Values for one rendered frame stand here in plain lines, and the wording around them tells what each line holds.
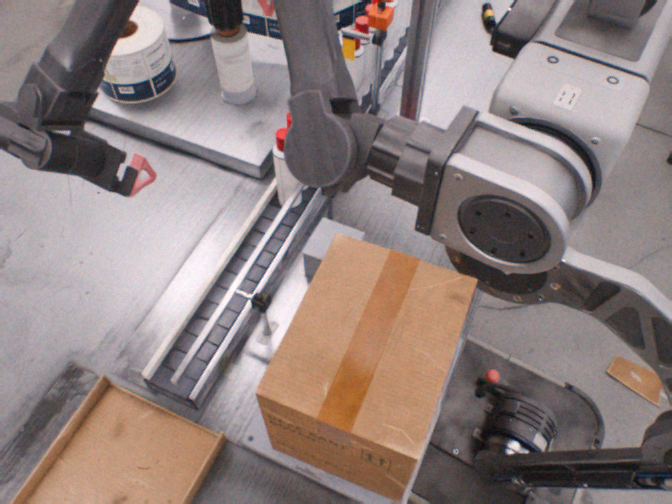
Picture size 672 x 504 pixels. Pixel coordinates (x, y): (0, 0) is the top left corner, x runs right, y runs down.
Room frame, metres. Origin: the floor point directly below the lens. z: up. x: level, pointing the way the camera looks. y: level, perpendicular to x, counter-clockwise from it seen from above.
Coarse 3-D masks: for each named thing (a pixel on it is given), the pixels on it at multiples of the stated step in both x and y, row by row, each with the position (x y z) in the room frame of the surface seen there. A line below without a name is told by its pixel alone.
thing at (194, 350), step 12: (396, 36) 1.31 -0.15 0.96; (384, 60) 1.23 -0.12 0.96; (372, 72) 1.17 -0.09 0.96; (360, 96) 1.09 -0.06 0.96; (300, 192) 0.80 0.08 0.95; (288, 204) 0.76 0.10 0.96; (276, 228) 0.70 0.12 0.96; (264, 240) 0.67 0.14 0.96; (252, 264) 0.62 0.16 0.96; (240, 276) 0.59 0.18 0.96; (228, 300) 0.54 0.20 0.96; (216, 312) 0.51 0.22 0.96; (204, 336) 0.46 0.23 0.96; (192, 348) 0.44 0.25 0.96; (192, 360) 0.42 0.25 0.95; (180, 372) 0.40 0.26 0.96
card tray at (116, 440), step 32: (96, 384) 0.41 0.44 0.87; (96, 416) 0.36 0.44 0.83; (128, 416) 0.36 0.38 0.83; (160, 416) 0.36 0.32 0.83; (64, 448) 0.30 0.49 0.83; (96, 448) 0.30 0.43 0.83; (128, 448) 0.30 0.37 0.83; (160, 448) 0.30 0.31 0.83; (192, 448) 0.30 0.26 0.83; (32, 480) 0.24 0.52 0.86; (64, 480) 0.25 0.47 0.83; (96, 480) 0.25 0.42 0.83; (128, 480) 0.25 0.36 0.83; (160, 480) 0.25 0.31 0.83; (192, 480) 0.25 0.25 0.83
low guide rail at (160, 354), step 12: (276, 180) 0.87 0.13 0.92; (264, 204) 0.80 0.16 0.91; (252, 216) 0.77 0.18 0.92; (240, 240) 0.71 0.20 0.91; (228, 252) 0.67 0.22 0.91; (216, 264) 0.65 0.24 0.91; (216, 276) 0.62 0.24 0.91; (204, 288) 0.59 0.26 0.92; (192, 300) 0.56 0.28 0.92; (192, 312) 0.54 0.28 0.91; (180, 324) 0.51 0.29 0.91; (168, 336) 0.49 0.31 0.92; (168, 348) 0.47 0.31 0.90; (156, 360) 0.44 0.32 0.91; (144, 372) 0.42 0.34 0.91
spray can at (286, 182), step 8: (280, 136) 0.83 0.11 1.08; (280, 144) 0.82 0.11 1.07; (280, 152) 0.82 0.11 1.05; (280, 160) 0.82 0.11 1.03; (280, 168) 0.82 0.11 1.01; (280, 176) 0.82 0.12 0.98; (288, 176) 0.81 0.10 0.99; (280, 184) 0.82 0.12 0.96; (288, 184) 0.81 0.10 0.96; (296, 184) 0.82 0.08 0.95; (280, 192) 0.82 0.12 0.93; (288, 192) 0.81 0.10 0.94; (280, 200) 0.82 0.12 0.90; (296, 200) 0.82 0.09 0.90
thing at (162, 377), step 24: (384, 72) 1.27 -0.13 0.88; (312, 192) 0.86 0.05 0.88; (264, 216) 0.79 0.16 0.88; (288, 216) 0.79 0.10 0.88; (240, 264) 0.67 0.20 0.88; (264, 264) 0.67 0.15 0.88; (216, 288) 0.61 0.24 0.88; (240, 288) 0.61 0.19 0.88; (240, 312) 0.56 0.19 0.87; (192, 336) 0.50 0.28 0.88; (216, 336) 0.50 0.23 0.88; (168, 360) 0.45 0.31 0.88; (168, 384) 0.41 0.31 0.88; (192, 384) 0.41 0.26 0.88
